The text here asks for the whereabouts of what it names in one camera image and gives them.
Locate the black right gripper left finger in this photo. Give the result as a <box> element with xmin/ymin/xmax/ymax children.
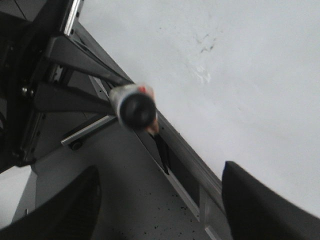
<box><xmin>0</xmin><ymin>165</ymin><xmax>102</xmax><ymax>240</ymax></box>

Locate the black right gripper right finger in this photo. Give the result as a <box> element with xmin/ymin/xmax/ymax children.
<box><xmin>221</xmin><ymin>161</ymin><xmax>320</xmax><ymax>240</ymax></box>

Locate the white whiteboard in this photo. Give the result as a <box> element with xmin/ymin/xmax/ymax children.
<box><xmin>79</xmin><ymin>0</ymin><xmax>320</xmax><ymax>216</ymax></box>

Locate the aluminium whiteboard tray rail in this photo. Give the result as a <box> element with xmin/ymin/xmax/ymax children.
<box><xmin>72</xmin><ymin>21</ymin><xmax>233</xmax><ymax>240</ymax></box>

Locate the black metal stand frame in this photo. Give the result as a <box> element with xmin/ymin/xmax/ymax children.
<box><xmin>0</xmin><ymin>0</ymin><xmax>131</xmax><ymax>171</ymax></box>

